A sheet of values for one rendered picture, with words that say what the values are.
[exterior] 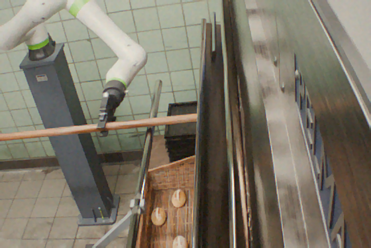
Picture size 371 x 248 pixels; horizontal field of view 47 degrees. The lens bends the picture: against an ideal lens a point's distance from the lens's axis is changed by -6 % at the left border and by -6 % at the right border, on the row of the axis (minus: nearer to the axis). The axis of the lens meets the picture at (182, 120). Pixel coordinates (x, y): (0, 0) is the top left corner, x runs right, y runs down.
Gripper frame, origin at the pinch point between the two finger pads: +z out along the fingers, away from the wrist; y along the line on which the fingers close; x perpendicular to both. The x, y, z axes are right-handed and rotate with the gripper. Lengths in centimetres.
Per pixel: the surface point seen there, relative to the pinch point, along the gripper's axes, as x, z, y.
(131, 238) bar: -18, 53, 2
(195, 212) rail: -40, 69, -25
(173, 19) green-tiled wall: -16, -122, 13
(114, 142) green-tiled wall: 42, -121, 102
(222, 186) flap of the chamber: -45, 59, -22
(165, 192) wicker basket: -11, -25, 61
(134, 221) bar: -17.9, 46.5, 1.7
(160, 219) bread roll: -11, -3, 57
